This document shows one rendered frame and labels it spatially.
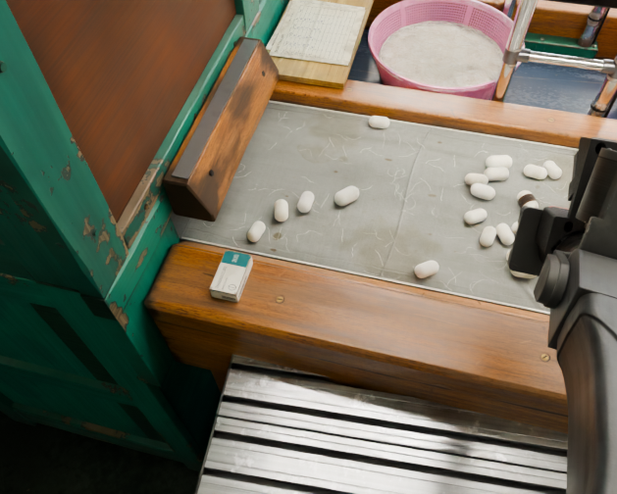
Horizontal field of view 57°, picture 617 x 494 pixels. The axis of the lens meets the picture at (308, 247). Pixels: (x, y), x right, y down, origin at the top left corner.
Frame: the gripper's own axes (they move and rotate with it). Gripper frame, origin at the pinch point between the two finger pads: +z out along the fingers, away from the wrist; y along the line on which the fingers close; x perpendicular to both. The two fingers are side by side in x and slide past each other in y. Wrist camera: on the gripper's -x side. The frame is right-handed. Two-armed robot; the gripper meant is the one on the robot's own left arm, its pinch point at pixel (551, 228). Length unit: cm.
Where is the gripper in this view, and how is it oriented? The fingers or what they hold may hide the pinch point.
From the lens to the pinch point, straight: 68.3
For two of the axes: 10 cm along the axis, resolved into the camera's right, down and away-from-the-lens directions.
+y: -9.7, -2.0, 1.7
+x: -1.4, 9.5, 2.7
